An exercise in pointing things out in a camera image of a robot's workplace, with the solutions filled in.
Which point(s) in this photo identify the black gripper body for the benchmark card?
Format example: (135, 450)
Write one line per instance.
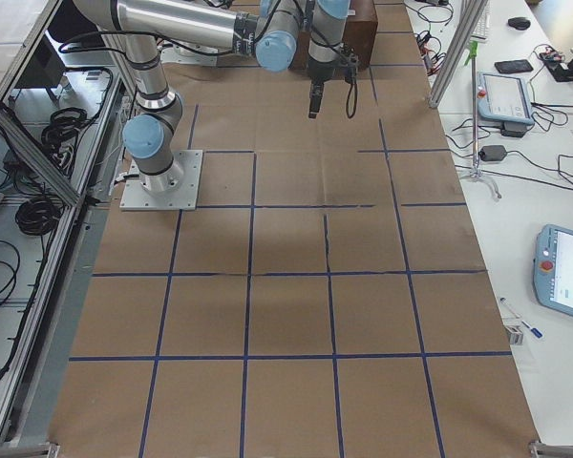
(320, 71)

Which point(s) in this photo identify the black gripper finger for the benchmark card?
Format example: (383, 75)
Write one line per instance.
(315, 99)

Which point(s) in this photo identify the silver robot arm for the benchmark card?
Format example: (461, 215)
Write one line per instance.
(269, 35)

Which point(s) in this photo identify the dark wooden drawer box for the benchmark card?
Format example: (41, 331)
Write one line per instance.
(360, 31)

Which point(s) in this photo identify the metal stand with green clip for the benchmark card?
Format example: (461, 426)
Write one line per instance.
(474, 173)

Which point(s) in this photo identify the black power adapter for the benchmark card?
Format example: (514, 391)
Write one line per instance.
(492, 153)

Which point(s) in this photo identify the blue teach pendant far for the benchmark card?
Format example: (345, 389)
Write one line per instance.
(502, 97)

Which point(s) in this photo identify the blue teach pendant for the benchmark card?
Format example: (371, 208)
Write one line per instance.
(502, 97)
(553, 268)

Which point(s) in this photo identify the black phone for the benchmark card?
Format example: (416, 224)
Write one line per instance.
(513, 66)

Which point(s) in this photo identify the black computer mouse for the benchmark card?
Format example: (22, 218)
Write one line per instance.
(519, 23)

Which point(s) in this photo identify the brown paper table mat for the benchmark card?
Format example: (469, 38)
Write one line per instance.
(327, 298)

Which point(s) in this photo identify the blue teach pendant near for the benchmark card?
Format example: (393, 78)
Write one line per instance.
(553, 268)

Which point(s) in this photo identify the small metal binder clip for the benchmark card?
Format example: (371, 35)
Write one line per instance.
(514, 334)

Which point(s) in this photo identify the blue white pen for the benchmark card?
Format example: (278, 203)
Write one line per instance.
(518, 317)

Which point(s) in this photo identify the aluminium frame post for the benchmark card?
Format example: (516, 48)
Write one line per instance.
(473, 26)

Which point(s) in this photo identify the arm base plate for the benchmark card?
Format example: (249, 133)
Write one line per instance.
(176, 189)

